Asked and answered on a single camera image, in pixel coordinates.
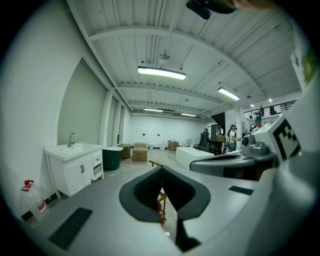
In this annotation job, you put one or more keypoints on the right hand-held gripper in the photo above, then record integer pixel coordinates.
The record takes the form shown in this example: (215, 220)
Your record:
(265, 147)

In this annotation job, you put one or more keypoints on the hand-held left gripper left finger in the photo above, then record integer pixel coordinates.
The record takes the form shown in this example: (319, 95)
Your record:
(100, 212)

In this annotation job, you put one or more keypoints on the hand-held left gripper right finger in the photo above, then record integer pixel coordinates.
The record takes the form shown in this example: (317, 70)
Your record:
(215, 200)

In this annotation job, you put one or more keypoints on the white block counter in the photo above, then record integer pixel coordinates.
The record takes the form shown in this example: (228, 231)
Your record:
(190, 156)

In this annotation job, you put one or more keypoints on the dark display cabinet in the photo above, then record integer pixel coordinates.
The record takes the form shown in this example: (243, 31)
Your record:
(215, 132)

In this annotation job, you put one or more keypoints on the white chair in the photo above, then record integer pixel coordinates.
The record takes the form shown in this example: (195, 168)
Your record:
(188, 143)

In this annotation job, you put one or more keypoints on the black staircase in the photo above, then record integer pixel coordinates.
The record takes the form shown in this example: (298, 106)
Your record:
(218, 118)

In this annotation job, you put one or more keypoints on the white sink cabinet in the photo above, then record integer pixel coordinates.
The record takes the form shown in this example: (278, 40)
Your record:
(75, 170)

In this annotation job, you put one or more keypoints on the dark green bathtub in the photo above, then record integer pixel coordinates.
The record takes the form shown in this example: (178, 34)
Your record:
(112, 158)

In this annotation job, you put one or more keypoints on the white bathroom fixture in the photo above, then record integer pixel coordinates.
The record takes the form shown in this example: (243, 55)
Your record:
(151, 146)
(162, 146)

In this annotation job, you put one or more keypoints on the long ceiling light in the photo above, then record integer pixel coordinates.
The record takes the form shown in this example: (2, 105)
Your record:
(188, 114)
(228, 93)
(153, 110)
(161, 73)

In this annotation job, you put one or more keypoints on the wooden serving cart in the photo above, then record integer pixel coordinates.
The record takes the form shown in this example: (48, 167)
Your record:
(153, 163)

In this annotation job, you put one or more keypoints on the brown cardboard box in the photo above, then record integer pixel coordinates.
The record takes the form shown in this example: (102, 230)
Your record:
(125, 151)

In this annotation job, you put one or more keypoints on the clear jug with red label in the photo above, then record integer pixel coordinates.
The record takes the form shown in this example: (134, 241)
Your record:
(32, 202)

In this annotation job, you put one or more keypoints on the tall cardboard box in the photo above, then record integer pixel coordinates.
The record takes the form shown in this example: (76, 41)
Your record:
(140, 153)

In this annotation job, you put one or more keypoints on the black mezzanine railing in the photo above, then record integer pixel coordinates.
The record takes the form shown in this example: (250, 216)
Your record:
(270, 110)

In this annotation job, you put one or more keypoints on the chrome faucet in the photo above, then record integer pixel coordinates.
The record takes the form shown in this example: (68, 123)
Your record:
(71, 140)

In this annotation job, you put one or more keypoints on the narrow grey roller blind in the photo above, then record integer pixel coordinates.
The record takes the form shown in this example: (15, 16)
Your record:
(121, 125)
(112, 122)

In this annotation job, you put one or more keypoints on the wide grey roller blind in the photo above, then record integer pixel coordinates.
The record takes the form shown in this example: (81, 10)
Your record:
(82, 107)

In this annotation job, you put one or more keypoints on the round ceiling fixture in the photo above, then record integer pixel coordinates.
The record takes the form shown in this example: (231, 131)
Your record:
(165, 55)

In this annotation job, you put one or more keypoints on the person's green cap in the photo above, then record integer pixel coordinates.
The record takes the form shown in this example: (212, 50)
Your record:
(222, 7)

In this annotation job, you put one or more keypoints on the black head-worn camera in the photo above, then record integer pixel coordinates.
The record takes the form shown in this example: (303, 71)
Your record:
(200, 8)

